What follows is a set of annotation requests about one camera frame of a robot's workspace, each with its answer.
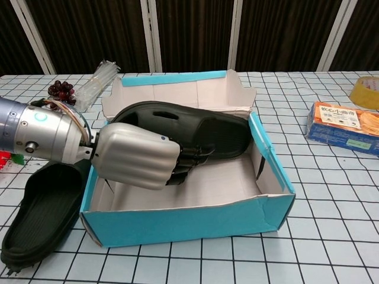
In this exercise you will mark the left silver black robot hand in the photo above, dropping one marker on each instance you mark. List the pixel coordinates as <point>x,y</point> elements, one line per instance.
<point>133,156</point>

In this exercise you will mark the light blue cardboard shoe box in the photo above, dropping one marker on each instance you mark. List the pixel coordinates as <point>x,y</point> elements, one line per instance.
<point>177,225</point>

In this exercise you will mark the black rubber slipper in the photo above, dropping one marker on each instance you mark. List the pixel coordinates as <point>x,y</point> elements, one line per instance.
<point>44,207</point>
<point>222,133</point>

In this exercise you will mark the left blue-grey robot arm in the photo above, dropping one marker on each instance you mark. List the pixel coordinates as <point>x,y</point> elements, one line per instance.
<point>35,133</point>

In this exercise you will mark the orange snack package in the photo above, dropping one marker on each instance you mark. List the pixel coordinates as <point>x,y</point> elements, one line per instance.
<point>334,133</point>

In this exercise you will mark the clear plastic straw bundle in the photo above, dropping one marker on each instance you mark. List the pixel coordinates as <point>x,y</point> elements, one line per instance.
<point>94,85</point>

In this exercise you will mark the dark red grape bunch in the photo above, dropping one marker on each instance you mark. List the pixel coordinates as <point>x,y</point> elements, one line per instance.
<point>59,88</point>

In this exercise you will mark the colourful feather shuttlecock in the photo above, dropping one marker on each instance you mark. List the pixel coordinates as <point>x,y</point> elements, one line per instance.
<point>4,159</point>

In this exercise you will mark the black pleated screen panel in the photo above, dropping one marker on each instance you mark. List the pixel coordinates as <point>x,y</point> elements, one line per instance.
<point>284,32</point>
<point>12,44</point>
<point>94,29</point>
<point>195,32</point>
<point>364,35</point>

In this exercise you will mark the checked light blue tablecloth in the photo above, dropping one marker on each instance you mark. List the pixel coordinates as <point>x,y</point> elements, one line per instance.
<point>325,222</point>

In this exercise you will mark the yellow packing tape roll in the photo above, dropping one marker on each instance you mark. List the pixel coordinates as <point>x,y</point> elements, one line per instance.
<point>359,94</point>

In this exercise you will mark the white screen frame post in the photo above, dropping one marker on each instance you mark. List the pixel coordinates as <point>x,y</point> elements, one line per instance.
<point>238,35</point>
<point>151,35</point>
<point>336,38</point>
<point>35,38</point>

